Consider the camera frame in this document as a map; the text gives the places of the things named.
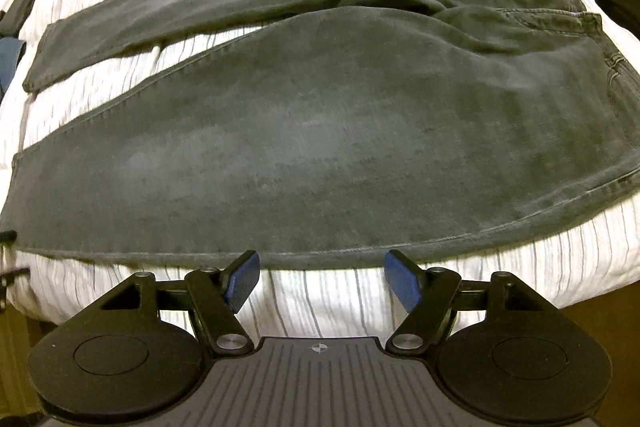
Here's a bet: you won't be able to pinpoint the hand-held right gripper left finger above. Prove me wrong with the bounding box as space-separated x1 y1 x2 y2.
96 250 261 356

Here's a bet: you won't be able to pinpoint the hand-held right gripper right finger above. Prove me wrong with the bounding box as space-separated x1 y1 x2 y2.
383 249 547 354

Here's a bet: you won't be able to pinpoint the white striped bedspread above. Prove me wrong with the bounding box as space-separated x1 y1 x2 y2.
0 0 640 324

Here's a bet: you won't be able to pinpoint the dark grey jeans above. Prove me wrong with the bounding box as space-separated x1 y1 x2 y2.
0 0 640 271

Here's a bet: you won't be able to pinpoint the blue cloth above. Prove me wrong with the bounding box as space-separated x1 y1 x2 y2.
0 38 27 94

